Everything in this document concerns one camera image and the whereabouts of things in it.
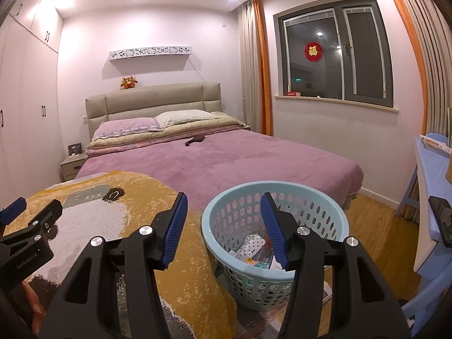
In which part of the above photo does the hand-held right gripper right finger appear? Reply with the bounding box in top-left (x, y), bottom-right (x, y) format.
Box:
top-left (260, 192), bottom-right (412, 339)

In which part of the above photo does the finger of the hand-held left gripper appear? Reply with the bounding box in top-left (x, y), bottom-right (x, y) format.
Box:
top-left (0, 199), bottom-right (63, 247)
top-left (0, 197), bottom-right (27, 225)

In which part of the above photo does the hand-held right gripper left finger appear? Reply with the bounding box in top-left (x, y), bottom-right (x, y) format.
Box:
top-left (39, 192), bottom-right (189, 339)

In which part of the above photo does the light blue plastic basket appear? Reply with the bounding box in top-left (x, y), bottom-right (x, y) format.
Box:
top-left (202, 182), bottom-right (350, 312)

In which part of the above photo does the person's left hand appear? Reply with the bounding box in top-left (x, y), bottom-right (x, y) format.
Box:
top-left (22, 281), bottom-right (46, 333)

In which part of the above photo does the white dotted packet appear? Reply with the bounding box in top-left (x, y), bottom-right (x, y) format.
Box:
top-left (236, 234), bottom-right (266, 261)

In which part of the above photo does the white paper piece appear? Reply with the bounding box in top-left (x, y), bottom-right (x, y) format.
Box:
top-left (269, 253), bottom-right (287, 272)

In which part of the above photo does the yellow printed blanket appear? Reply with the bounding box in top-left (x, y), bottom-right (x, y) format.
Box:
top-left (3, 171), bottom-right (237, 339)

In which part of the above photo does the beige nightstand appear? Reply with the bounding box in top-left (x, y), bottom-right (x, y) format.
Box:
top-left (60, 152), bottom-right (89, 182)

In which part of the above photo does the bed with purple cover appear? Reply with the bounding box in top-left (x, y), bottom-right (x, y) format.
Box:
top-left (76, 82), bottom-right (364, 216)

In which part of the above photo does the folded beige quilt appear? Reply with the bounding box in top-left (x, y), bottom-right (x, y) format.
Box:
top-left (86, 112), bottom-right (247, 156)

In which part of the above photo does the white wardrobe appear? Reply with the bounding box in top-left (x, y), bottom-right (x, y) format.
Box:
top-left (0, 0), bottom-right (65, 212)

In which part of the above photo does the purple pillow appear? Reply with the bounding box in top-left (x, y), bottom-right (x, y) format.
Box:
top-left (92, 117), bottom-right (164, 141)

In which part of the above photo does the white pillow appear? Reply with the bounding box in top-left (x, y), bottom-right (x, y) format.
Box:
top-left (154, 109), bottom-right (221, 128)

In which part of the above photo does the blue desk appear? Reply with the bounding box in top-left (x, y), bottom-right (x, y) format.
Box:
top-left (395, 133), bottom-right (452, 276)

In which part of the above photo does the black phone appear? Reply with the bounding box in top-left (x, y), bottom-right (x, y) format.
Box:
top-left (428, 196), bottom-right (452, 248)

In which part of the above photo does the blue chair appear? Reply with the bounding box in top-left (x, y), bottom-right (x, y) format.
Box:
top-left (401, 265), bottom-right (452, 329)

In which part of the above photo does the white paper box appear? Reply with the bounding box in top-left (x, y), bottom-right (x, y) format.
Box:
top-left (422, 136), bottom-right (452, 157)

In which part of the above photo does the round red window ornament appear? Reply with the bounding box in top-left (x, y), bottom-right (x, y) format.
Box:
top-left (304, 42), bottom-right (323, 60)

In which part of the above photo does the grey framed window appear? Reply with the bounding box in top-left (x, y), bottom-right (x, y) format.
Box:
top-left (273, 0), bottom-right (399, 114)

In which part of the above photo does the striped beige and orange curtain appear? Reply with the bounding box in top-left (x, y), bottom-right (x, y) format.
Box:
top-left (381, 0), bottom-right (452, 145)

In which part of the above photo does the white patterned wall shelf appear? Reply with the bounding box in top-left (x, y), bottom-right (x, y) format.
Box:
top-left (109, 46), bottom-right (193, 62)

